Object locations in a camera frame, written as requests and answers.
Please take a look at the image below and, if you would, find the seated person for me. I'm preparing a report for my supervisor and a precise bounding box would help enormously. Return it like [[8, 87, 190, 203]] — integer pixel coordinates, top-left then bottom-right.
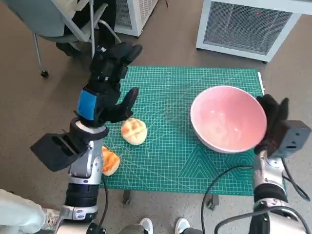
[[56, 0, 117, 59]]

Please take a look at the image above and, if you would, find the round toy bread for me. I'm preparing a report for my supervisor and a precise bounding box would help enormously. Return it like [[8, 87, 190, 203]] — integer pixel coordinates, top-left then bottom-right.
[[120, 117, 148, 146]]

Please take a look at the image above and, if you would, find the grey office chair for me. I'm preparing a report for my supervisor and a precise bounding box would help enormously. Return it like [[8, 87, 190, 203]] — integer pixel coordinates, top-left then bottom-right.
[[4, 0, 122, 78]]

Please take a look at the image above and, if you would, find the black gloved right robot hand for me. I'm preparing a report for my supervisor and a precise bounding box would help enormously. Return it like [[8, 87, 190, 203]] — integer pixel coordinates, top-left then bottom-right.
[[253, 94, 291, 156]]

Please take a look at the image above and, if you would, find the person in light trousers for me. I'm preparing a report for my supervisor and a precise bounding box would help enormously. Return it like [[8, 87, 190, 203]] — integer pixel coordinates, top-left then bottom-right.
[[0, 189, 61, 234]]

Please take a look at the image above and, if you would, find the large white grille cabinet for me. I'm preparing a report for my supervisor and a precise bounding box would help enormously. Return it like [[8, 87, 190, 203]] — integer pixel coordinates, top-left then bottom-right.
[[196, 0, 312, 63]]

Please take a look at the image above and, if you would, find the pink bowl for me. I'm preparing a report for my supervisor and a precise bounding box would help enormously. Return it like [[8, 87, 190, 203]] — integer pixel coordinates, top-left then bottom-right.
[[190, 85, 268, 154]]

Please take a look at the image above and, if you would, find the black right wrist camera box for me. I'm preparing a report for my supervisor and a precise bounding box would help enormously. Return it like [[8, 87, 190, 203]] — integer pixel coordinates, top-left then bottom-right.
[[271, 119, 312, 158]]

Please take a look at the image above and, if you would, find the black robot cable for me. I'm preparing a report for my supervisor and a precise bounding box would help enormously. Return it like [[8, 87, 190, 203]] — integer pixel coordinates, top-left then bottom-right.
[[214, 207, 312, 234], [201, 165, 255, 234], [97, 175, 109, 227]]

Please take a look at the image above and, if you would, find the small white grille cabinet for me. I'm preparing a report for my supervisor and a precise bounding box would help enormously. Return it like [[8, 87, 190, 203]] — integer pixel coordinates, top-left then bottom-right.
[[113, 0, 159, 37]]

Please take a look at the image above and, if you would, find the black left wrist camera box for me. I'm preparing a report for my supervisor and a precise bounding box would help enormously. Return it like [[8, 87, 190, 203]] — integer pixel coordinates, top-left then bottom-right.
[[30, 131, 90, 173]]

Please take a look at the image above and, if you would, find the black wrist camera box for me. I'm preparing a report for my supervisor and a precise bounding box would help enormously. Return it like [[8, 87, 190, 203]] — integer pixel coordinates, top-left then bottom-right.
[[30, 131, 90, 173], [271, 119, 312, 158]]

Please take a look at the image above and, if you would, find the table leg with caster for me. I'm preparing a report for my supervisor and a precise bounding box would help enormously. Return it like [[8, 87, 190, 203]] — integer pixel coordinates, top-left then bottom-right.
[[123, 190, 134, 205], [206, 195, 219, 210]]

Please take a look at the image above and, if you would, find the white shoe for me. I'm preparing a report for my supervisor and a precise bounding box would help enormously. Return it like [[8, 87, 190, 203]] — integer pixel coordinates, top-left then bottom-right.
[[140, 217, 154, 234], [175, 217, 191, 234]]

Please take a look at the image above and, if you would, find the green cutting mat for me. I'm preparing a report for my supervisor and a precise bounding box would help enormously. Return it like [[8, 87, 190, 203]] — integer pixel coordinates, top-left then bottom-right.
[[97, 66, 287, 196]]

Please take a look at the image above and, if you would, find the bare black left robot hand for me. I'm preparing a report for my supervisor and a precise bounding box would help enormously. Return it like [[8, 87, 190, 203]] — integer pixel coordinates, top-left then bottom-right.
[[77, 42, 144, 129]]

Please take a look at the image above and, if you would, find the long striped toy bread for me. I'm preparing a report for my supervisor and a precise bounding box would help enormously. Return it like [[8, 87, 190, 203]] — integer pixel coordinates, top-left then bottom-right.
[[101, 145, 121, 176]]

